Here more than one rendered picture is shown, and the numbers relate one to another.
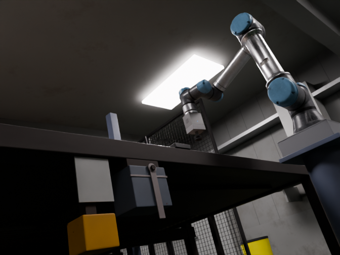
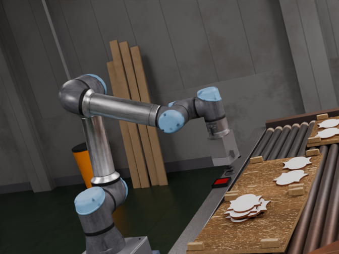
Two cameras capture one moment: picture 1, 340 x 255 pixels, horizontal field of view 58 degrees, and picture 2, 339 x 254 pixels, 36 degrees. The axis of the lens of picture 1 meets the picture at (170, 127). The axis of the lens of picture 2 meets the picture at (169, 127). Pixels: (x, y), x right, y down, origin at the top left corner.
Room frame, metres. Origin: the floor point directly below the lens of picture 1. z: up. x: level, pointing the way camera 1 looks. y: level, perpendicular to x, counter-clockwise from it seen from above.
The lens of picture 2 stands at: (3.19, -0.76, 1.74)
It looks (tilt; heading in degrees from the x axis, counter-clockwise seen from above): 12 degrees down; 164
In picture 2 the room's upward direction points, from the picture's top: 17 degrees counter-clockwise
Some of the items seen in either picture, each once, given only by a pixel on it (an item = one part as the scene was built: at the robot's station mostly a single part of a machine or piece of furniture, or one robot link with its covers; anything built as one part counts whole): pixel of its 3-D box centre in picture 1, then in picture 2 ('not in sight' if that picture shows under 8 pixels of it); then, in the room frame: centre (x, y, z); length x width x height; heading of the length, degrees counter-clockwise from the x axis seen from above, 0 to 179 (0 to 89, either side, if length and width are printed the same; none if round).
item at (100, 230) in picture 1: (89, 202); not in sight; (0.75, 0.24, 0.74); 0.09 x 0.08 x 0.24; 139
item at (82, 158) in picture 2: not in sight; (94, 167); (-2.61, -0.14, 0.28); 0.37 x 0.36 x 0.57; 46
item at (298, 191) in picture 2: not in sight; (296, 191); (1.50, 0.12, 0.95); 0.06 x 0.02 x 0.03; 45
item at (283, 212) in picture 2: not in sight; (250, 223); (1.54, -0.11, 0.93); 0.41 x 0.35 x 0.02; 135
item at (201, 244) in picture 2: not in sight; (195, 246); (1.59, -0.35, 0.95); 0.06 x 0.02 x 0.03; 45
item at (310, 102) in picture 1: (296, 99); (94, 208); (1.32, -0.61, 1.12); 0.13 x 0.12 x 0.14; 142
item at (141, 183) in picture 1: (142, 192); not in sight; (0.88, 0.12, 0.77); 0.14 x 0.11 x 0.18; 139
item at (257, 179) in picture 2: not in sight; (275, 177); (1.24, 0.18, 0.93); 0.41 x 0.35 x 0.02; 137
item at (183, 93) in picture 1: (186, 97); (210, 104); (1.53, -0.14, 1.39); 0.09 x 0.08 x 0.11; 52
